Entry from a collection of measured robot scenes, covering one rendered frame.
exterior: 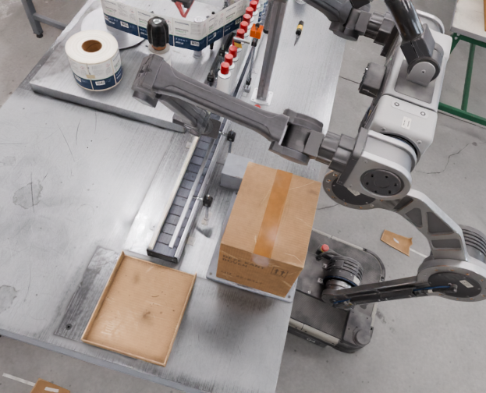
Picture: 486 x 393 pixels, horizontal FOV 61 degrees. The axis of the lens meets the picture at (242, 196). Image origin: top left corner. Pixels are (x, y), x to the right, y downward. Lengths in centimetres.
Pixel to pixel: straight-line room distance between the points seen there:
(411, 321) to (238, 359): 137
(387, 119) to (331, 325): 131
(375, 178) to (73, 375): 175
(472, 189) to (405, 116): 221
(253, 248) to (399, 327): 146
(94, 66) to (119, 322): 97
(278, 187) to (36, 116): 107
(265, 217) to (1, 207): 94
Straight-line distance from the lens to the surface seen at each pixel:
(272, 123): 93
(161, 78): 93
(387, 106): 98
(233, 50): 171
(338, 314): 210
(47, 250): 153
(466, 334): 266
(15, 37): 369
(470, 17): 298
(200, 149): 162
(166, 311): 138
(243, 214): 119
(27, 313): 147
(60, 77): 194
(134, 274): 143
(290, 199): 124
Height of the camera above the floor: 216
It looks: 58 degrees down
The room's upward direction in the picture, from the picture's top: 11 degrees clockwise
